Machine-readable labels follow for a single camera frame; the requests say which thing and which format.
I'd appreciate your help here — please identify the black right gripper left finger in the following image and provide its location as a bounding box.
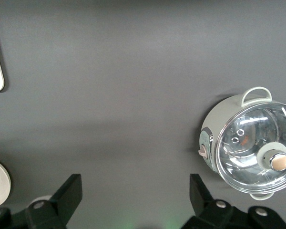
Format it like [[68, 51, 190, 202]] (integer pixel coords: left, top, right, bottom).
[[0, 173, 83, 229]]

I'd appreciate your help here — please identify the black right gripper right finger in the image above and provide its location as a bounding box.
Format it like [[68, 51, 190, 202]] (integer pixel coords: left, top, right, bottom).
[[181, 173, 286, 229]]

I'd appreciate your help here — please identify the glass cooker lid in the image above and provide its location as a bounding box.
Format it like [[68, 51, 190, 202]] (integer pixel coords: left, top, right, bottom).
[[215, 101, 286, 195]]

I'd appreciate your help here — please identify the pale green electric cooker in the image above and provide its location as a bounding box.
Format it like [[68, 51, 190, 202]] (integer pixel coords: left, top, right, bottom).
[[199, 86, 286, 201]]

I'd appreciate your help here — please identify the dark grey table cloth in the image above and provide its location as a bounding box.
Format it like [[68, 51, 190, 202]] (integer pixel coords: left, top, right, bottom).
[[0, 0, 286, 229]]

